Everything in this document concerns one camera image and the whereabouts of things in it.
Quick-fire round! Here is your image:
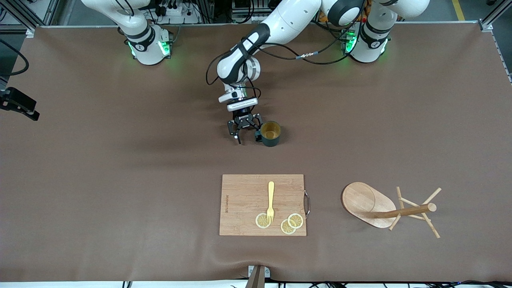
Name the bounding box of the wooden mug tree rack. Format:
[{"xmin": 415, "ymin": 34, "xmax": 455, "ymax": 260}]
[{"xmin": 341, "ymin": 182, "xmax": 442, "ymax": 239}]

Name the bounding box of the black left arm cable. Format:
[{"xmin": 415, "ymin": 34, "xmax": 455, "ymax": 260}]
[{"xmin": 206, "ymin": 24, "xmax": 360, "ymax": 86}]

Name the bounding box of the yellow plastic fork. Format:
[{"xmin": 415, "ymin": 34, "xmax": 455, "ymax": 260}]
[{"xmin": 266, "ymin": 181, "xmax": 276, "ymax": 224}]

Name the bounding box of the brown table mat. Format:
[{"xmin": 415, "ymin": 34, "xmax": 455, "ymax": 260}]
[{"xmin": 0, "ymin": 22, "xmax": 512, "ymax": 282}]

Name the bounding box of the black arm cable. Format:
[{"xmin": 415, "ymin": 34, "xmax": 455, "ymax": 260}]
[
  {"xmin": 206, "ymin": 24, "xmax": 360, "ymax": 86},
  {"xmin": 0, "ymin": 38, "xmax": 31, "ymax": 76}
]

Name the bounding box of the dark green mug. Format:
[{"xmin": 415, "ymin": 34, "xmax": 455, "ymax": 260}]
[{"xmin": 256, "ymin": 121, "xmax": 281, "ymax": 147}]

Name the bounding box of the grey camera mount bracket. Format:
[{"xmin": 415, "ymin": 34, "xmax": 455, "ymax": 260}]
[{"xmin": 245, "ymin": 265, "xmax": 271, "ymax": 288}]

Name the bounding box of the aluminium frame post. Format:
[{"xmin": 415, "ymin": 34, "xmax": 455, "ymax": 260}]
[
  {"xmin": 478, "ymin": 0, "xmax": 512, "ymax": 32},
  {"xmin": 0, "ymin": 0, "xmax": 60, "ymax": 38}
]

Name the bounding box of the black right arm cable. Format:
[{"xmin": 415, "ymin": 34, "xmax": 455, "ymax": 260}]
[{"xmin": 0, "ymin": 38, "xmax": 31, "ymax": 76}]

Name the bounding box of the white power strip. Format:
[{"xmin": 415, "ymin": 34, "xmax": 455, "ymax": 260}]
[{"xmin": 152, "ymin": 0, "xmax": 200, "ymax": 24}]

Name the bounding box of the wooden cutting board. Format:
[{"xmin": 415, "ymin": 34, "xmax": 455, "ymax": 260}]
[{"xmin": 219, "ymin": 174, "xmax": 310, "ymax": 236}]

